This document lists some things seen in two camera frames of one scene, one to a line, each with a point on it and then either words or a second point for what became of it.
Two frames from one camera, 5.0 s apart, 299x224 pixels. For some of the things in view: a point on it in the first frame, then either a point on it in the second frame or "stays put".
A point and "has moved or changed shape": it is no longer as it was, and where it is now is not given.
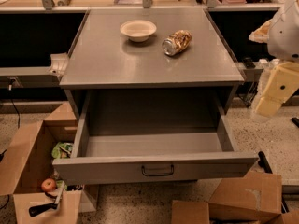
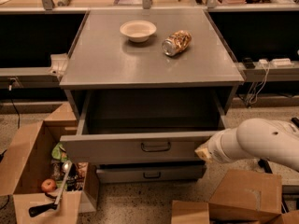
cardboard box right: [256, 198] stays put
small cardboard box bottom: [185, 212] stays put
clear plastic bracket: [59, 64] stays put
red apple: [49, 185] stays put
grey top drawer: [150, 135] has moved or changed shape
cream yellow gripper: [285, 36] to [217, 149]
